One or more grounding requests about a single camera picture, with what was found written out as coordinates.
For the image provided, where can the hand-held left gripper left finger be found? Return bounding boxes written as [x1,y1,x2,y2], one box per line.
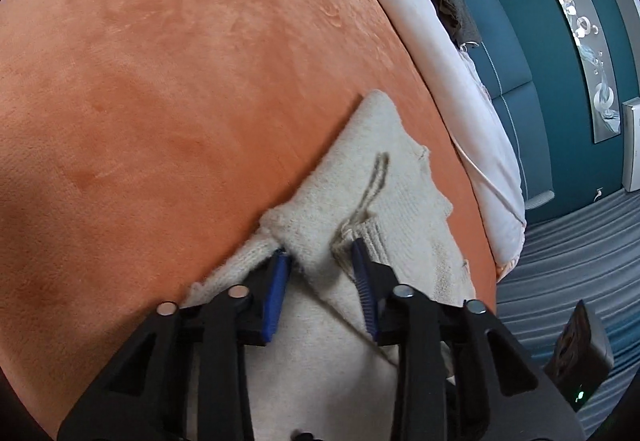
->
[57,248,293,441]

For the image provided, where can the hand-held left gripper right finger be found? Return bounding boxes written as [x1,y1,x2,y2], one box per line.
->
[350,238,586,441]

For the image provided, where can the cream knitted sweater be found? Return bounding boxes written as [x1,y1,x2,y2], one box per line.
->
[185,91,476,441]

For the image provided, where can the white duvet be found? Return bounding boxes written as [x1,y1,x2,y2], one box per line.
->
[340,0,528,272]

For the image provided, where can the orange plush blanket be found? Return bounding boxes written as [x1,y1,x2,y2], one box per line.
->
[0,0,501,437]

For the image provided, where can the teal padded headboard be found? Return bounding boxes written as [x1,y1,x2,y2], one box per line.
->
[430,0,556,209]

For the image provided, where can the grey cloth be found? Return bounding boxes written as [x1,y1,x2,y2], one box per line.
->
[440,0,483,46]

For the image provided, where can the white wall box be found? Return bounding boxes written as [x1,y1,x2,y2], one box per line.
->
[620,97,640,192]

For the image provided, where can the long silver wall picture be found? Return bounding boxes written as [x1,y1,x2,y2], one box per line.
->
[539,0,623,144]

